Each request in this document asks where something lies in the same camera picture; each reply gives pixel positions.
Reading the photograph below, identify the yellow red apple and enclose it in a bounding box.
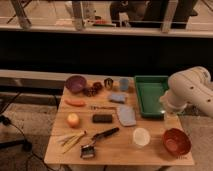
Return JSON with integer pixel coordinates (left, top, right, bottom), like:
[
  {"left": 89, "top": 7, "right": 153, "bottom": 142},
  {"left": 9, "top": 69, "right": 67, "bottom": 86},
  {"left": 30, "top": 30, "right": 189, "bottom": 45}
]
[{"left": 67, "top": 113, "right": 80, "bottom": 128}]

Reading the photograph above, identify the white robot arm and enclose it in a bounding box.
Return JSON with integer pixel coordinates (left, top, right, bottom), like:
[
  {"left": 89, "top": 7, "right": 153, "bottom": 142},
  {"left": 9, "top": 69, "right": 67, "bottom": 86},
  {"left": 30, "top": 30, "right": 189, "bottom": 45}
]
[{"left": 159, "top": 66, "right": 213, "bottom": 129}]

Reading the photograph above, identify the white paper cup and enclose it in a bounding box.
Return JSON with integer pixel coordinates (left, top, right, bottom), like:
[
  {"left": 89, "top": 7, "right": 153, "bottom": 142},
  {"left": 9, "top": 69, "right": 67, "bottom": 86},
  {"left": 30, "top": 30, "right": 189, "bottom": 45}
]
[{"left": 133, "top": 128, "right": 151, "bottom": 148}]

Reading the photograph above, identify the light blue cup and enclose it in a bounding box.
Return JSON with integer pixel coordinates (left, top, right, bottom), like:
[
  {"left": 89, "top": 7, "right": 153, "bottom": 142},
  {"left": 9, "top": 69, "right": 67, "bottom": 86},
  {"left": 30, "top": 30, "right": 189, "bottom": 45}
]
[{"left": 119, "top": 78, "right": 129, "bottom": 91}]

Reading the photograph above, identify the shiny metal cup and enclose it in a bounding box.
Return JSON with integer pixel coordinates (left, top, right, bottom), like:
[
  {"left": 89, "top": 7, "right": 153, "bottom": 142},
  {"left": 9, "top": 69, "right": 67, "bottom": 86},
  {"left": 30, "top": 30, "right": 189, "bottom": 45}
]
[{"left": 104, "top": 78, "right": 113, "bottom": 90}]

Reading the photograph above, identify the red brown bowl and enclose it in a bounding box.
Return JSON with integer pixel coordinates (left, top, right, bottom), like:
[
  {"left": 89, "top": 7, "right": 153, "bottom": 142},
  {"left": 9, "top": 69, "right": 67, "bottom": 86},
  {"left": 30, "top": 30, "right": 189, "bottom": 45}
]
[{"left": 162, "top": 128, "right": 191, "bottom": 157}]

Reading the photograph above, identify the green plastic tray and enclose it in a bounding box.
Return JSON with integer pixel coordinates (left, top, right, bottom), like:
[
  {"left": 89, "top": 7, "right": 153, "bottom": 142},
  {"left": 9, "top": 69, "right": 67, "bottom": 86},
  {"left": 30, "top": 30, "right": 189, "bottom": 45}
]
[{"left": 134, "top": 75, "right": 168, "bottom": 119}]

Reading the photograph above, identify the light blue plastic lid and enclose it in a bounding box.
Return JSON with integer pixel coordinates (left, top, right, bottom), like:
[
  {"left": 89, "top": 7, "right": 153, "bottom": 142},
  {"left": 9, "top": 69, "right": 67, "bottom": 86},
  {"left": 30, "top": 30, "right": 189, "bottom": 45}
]
[{"left": 117, "top": 105, "right": 136, "bottom": 127}]

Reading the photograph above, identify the black rectangular block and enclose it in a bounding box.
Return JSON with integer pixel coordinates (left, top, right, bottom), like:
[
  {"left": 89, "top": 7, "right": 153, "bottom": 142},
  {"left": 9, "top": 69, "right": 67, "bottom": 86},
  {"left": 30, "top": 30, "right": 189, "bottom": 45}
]
[{"left": 92, "top": 114, "right": 113, "bottom": 123}]

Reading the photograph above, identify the thin brown stick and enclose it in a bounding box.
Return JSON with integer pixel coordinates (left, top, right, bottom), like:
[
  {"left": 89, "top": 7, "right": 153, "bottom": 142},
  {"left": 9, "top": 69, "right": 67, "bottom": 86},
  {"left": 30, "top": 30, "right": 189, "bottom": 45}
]
[{"left": 90, "top": 106, "right": 116, "bottom": 110}]

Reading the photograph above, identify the dark red grape bunch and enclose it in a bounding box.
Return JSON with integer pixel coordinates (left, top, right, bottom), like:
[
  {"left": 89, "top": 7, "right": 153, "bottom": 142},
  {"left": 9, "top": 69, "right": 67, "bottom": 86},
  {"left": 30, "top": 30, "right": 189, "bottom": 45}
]
[{"left": 83, "top": 82, "right": 103, "bottom": 97}]

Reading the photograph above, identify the orange carrot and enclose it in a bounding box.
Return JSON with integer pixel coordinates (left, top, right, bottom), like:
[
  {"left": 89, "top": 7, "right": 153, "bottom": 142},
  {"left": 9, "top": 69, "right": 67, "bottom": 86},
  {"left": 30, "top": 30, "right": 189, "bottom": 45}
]
[{"left": 65, "top": 99, "right": 86, "bottom": 107}]

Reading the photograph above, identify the purple bowl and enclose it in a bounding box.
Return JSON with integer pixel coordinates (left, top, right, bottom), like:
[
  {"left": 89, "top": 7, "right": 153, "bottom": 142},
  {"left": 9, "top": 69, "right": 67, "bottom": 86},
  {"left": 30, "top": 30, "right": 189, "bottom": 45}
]
[{"left": 65, "top": 75, "right": 87, "bottom": 93}]

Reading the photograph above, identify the black handled brush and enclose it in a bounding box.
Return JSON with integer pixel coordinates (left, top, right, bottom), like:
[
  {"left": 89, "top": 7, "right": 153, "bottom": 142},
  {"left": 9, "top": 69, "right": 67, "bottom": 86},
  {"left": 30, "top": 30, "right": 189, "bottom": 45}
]
[{"left": 80, "top": 127, "right": 119, "bottom": 159}]

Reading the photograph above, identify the black cable on floor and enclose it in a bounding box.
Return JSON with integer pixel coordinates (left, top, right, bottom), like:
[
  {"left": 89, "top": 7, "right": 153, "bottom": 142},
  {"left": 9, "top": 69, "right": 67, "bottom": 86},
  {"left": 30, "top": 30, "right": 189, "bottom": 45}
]
[{"left": 0, "top": 92, "right": 51, "bottom": 171}]

